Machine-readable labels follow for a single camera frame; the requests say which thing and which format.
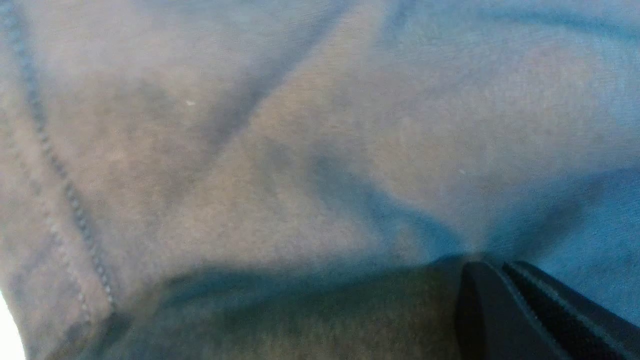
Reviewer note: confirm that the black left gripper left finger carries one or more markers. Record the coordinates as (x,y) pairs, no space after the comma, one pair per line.
(493,322)

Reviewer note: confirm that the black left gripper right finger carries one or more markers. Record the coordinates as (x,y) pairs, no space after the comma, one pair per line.
(579,326)

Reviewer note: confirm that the dark gray long-sleeve top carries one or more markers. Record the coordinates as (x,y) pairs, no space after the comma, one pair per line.
(305,179)

